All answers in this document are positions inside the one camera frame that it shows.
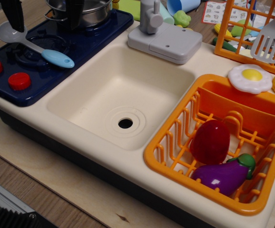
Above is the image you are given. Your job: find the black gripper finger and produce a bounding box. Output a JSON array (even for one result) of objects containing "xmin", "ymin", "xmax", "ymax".
[
  {"xmin": 66, "ymin": 0, "xmax": 84, "ymax": 30},
  {"xmin": 1, "ymin": 0, "xmax": 25, "ymax": 32}
]

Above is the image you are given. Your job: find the grey spoon blue handle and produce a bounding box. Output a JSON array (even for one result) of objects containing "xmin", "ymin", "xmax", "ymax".
[{"xmin": 0, "ymin": 21, "xmax": 75, "ymax": 68}]

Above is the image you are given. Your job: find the silver metal pan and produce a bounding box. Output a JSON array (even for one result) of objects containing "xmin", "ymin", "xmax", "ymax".
[{"xmin": 44, "ymin": 0, "xmax": 112, "ymax": 30}]

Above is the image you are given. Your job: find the green cutting board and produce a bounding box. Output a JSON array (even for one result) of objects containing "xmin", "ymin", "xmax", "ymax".
[{"xmin": 118, "ymin": 0, "xmax": 140, "ymax": 21}]

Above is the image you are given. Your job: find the dark blue toy stove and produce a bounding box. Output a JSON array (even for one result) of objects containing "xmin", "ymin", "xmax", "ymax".
[{"xmin": 0, "ymin": 9, "xmax": 134, "ymax": 107}]

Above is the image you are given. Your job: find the red right stove knob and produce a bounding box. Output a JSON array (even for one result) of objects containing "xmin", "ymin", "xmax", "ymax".
[{"xmin": 8, "ymin": 72, "xmax": 31, "ymax": 91}]

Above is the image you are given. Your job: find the blue plastic cup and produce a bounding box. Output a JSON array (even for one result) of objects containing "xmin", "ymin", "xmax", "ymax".
[{"xmin": 167, "ymin": 0, "xmax": 201, "ymax": 16}]

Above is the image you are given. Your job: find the cream toy sink unit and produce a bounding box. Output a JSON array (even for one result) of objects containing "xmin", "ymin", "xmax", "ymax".
[{"xmin": 0, "ymin": 22, "xmax": 275, "ymax": 228}]

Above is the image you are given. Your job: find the grey toy faucet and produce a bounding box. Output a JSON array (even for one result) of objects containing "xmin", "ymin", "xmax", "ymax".
[{"xmin": 128, "ymin": 0, "xmax": 203, "ymax": 65}]

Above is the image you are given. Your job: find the green toy pepper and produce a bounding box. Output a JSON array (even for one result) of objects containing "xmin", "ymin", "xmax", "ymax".
[{"xmin": 173, "ymin": 10, "xmax": 191, "ymax": 28}]

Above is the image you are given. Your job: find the printed instruction sheet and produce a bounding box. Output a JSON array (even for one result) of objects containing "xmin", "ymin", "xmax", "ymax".
[{"xmin": 202, "ymin": 0, "xmax": 247, "ymax": 24}]

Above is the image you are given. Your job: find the small yellow corn piece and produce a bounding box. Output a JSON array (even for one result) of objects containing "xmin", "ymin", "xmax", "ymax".
[{"xmin": 214, "ymin": 23, "xmax": 232, "ymax": 37}]

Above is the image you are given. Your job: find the orange utensil rack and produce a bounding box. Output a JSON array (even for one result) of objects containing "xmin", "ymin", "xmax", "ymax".
[{"xmin": 214, "ymin": 0, "xmax": 275, "ymax": 74}]

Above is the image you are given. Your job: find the dark green toy cucumber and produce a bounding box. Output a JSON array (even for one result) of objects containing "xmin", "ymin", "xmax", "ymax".
[{"xmin": 212, "ymin": 38, "xmax": 237, "ymax": 52}]

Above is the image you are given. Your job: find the light green toy fruit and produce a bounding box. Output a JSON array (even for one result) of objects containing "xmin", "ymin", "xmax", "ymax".
[{"xmin": 231, "ymin": 19, "xmax": 251, "ymax": 37}]

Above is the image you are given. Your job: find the red toy pepper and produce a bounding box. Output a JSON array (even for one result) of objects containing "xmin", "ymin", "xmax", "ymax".
[{"xmin": 190, "ymin": 120, "xmax": 230, "ymax": 165}]

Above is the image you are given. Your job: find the toy fried egg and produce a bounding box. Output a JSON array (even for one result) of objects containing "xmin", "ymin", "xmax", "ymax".
[{"xmin": 227, "ymin": 64, "xmax": 273, "ymax": 95}]

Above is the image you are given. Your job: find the grey toy spatula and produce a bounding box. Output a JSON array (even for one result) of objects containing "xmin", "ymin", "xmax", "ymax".
[{"xmin": 250, "ymin": 18, "xmax": 275, "ymax": 64}]

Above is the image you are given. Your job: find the orange dish drainer basket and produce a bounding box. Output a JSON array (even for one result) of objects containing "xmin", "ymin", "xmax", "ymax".
[{"xmin": 144, "ymin": 74, "xmax": 275, "ymax": 216}]

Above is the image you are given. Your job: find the black ribbed device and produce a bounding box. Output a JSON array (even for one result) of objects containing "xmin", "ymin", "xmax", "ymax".
[{"xmin": 0, "ymin": 208, "xmax": 57, "ymax": 228}]

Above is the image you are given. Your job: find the purple toy eggplant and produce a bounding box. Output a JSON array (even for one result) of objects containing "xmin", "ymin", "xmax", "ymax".
[{"xmin": 191, "ymin": 153, "xmax": 256, "ymax": 196}]

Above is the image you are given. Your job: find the aluminium frame rail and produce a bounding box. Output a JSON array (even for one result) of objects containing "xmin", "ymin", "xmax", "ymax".
[{"xmin": 0, "ymin": 185, "xmax": 34, "ymax": 213}]

